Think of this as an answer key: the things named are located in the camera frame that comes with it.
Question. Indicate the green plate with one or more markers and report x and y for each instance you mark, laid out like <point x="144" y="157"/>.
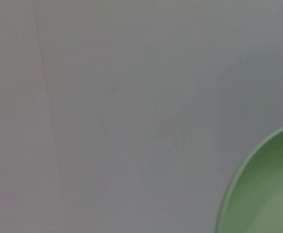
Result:
<point x="270" y="184"/>

